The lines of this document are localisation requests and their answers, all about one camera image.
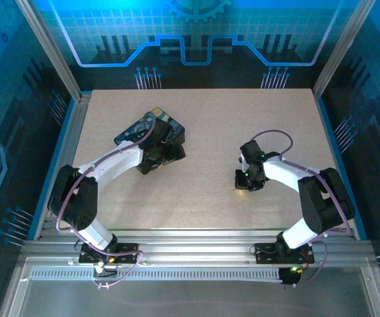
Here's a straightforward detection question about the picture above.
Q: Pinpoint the black electronics box green light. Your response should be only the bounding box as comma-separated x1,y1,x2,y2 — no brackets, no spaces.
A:
278,265,306,287

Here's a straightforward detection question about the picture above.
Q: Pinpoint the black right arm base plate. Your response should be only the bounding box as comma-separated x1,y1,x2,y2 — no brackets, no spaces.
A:
254,242,316,265

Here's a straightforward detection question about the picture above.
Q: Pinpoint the slotted grey cable duct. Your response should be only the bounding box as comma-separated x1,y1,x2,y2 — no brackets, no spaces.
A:
30,268,284,282

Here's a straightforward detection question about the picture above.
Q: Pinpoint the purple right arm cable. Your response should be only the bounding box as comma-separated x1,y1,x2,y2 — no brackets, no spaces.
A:
250,129,351,290

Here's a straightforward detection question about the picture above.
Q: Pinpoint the aluminium frame post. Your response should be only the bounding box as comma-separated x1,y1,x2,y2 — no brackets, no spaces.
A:
15,0,83,101
312,0,377,99

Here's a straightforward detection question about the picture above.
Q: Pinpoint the dark starry-night box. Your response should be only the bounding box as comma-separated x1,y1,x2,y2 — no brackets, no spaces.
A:
114,107,187,158

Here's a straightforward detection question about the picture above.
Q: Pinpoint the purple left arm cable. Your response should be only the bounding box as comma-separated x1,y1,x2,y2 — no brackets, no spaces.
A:
54,111,157,291

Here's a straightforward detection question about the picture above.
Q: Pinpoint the aluminium cross rail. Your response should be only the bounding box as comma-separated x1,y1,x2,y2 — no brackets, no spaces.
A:
20,227,375,267

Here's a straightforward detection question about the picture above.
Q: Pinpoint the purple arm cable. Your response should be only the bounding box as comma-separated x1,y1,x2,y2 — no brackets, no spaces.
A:
54,111,157,291
250,129,351,290

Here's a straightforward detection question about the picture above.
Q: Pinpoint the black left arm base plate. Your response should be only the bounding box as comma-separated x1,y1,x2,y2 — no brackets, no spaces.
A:
78,242,139,265

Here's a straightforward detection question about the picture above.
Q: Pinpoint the aluminium side rail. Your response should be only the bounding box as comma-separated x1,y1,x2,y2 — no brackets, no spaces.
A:
33,93,93,240

